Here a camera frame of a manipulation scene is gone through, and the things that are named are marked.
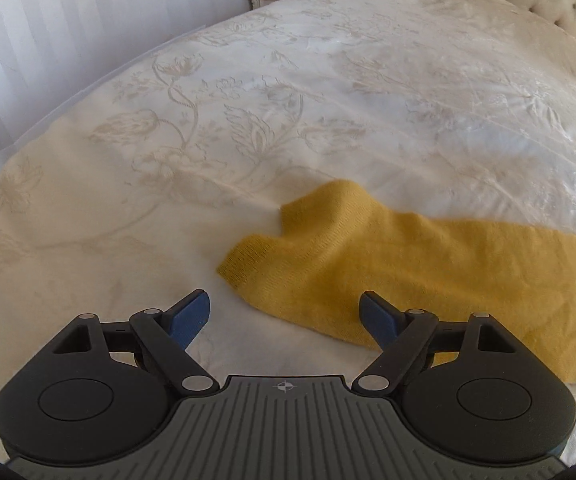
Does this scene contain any yellow knit sweater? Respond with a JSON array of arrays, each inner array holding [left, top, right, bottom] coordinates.
[[216, 178, 576, 386]]

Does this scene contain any cream floral bedspread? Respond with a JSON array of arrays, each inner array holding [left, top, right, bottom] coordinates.
[[0, 0, 576, 480]]

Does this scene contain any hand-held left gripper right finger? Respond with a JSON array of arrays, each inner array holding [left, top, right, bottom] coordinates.
[[350, 290, 525, 395]]

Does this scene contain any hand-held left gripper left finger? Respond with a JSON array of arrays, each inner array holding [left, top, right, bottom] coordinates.
[[50, 289, 221, 395]]

